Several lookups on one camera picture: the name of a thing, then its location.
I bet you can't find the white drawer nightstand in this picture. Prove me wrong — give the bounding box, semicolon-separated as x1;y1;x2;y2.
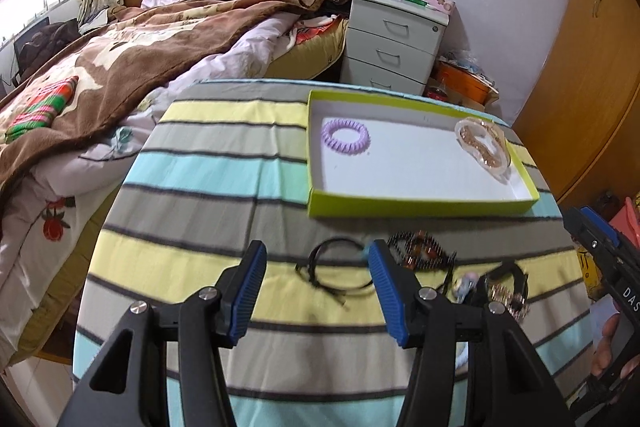
340;0;451;96

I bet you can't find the cola bottle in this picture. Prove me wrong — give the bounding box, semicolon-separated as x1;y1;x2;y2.
425;79;451;104

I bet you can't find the brown blanket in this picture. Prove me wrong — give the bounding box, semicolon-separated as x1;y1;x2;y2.
0;0;333;218

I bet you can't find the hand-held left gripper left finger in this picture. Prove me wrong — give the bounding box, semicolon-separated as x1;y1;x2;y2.
62;239;268;427

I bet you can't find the orange box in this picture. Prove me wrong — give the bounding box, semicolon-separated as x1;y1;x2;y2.
432;59;495;108

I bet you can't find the dark cloth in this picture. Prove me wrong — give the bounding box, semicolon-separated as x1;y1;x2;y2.
14;18;82;84

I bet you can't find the white floral quilt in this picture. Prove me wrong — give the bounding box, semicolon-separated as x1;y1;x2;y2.
0;0;301;348

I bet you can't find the purple spiral hair tie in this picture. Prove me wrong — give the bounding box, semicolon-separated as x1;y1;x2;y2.
321;118;372;155

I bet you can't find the clear gold hair claw clip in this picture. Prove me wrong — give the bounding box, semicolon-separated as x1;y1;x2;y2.
454;117;514;182

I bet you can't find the wooden wardrobe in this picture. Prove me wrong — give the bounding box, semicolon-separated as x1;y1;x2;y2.
515;0;640;208

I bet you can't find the striped tablecloth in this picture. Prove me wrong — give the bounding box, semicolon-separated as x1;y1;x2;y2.
72;79;596;427

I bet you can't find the black wristband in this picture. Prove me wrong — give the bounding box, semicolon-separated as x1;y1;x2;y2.
480;259;531;303

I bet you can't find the red printed cloth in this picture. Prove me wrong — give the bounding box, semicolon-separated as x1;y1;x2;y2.
294;16;343;46

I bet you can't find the person's right hand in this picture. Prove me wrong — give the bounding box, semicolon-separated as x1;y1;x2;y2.
591;312;626;379

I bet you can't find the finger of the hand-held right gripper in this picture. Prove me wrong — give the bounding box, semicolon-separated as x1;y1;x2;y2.
564;206;622;259

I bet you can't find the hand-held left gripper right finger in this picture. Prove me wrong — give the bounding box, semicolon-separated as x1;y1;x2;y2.
367;239;568;427

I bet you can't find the black thin hair tie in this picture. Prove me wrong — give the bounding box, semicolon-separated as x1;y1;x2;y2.
295;238;376;306

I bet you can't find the green cardboard box tray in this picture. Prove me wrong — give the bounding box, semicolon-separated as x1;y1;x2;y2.
306;89;541;219

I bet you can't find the red green plaid pillow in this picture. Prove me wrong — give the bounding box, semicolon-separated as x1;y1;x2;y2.
5;76;80;144

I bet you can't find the rhinestone hair clip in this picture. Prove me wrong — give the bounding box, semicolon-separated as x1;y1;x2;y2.
487;284;531;320

